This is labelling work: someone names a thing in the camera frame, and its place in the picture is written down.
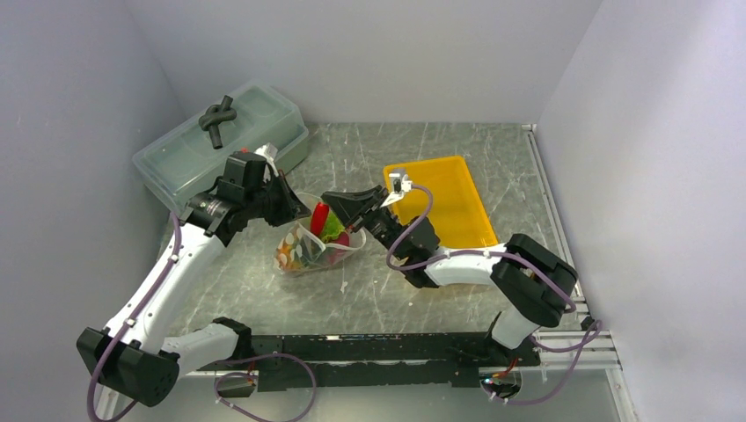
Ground yellow plastic tray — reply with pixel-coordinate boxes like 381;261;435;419
383;156;499;249

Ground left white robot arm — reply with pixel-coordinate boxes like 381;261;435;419
76;145;311;407

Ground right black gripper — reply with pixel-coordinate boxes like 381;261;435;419
322;186;409;261

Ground clear lidded storage box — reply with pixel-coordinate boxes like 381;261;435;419
133;80;309;214

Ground purple toy sweet potato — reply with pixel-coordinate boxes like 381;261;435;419
327;232;351;265

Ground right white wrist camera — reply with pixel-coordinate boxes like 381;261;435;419
382;167;413;207

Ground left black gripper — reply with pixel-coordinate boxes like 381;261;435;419
245;169;312;227

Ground red toy chili pepper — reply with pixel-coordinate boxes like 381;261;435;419
310;201;330;238

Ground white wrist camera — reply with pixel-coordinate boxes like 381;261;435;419
254;143;280;177
382;167;413;207

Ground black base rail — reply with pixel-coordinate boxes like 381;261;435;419
199;332;541;392

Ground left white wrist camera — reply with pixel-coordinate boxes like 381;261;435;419
254;143;280;177

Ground toy pineapple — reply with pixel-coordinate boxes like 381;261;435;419
274;232;325;273

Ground black knotted foam tube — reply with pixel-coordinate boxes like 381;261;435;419
198;95;238;149

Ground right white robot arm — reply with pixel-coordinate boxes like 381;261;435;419
322;184;578;365

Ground clear zip top bag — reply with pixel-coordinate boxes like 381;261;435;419
274;193;367;275

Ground green toy grapes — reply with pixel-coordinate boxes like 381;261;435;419
318;211;346;244

